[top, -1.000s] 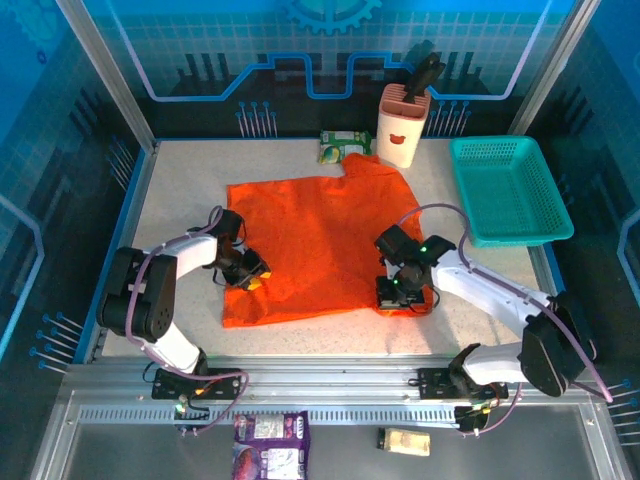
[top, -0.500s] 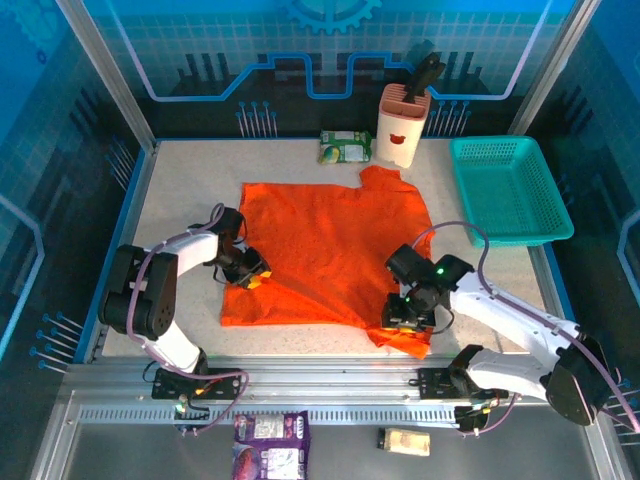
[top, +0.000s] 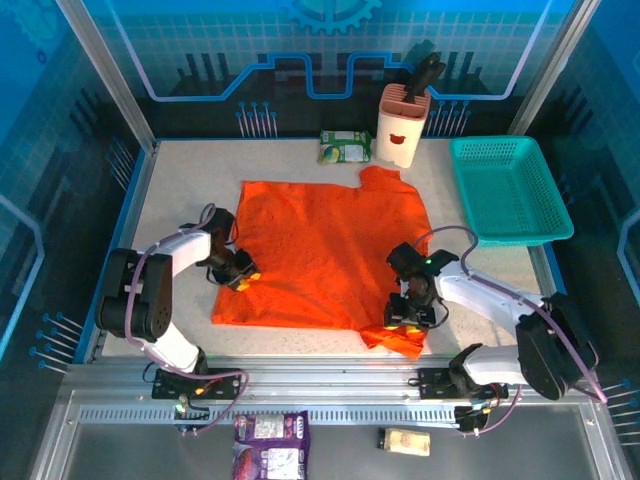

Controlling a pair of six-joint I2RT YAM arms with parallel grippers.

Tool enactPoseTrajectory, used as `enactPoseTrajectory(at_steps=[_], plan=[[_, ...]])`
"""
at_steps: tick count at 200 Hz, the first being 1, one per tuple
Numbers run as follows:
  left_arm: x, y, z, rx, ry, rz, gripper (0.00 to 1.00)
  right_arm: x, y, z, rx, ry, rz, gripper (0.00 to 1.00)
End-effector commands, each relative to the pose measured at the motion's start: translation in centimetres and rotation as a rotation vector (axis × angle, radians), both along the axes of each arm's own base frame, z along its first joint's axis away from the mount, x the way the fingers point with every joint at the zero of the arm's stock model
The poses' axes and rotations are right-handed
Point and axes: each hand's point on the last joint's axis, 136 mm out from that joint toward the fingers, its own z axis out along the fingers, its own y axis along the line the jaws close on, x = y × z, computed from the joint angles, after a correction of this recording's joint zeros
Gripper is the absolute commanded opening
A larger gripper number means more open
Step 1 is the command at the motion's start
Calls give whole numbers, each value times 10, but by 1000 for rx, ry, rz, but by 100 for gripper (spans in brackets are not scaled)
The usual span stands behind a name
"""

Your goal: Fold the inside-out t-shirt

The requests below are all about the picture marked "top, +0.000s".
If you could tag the orange t-shirt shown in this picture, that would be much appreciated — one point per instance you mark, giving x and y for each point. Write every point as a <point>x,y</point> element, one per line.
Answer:
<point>325,250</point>

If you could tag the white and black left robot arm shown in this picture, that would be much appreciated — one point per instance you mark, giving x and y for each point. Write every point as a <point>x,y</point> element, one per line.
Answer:
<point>180,247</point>

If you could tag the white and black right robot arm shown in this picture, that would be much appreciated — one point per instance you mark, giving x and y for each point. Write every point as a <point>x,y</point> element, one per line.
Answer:
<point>480,295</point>

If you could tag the small tan packet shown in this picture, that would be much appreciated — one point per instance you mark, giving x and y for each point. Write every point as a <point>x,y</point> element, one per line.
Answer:
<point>405,442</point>

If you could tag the teal plastic basket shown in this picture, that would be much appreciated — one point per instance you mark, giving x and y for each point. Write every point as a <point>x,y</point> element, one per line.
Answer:
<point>510,195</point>

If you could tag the green snack packet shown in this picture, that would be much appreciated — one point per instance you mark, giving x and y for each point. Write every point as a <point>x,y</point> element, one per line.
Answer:
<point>345,147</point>

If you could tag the cream knife block pink rim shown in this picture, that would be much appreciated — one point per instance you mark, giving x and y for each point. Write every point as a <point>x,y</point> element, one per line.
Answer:
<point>400,135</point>

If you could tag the purple snack packet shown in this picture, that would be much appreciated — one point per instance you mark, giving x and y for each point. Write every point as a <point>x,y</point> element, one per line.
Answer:
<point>272,445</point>

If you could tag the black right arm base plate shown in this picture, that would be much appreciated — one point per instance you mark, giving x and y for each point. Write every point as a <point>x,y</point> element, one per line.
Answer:
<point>435,382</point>

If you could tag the aluminium mounting rail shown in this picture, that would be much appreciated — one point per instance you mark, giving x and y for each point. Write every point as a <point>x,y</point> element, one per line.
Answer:
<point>325,380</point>

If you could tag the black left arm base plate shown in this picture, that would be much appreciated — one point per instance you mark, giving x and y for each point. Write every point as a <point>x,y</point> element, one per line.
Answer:
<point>225,385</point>

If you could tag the aluminium frame post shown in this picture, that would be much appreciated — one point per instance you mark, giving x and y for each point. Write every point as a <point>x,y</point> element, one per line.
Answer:
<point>109,75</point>
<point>552,65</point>

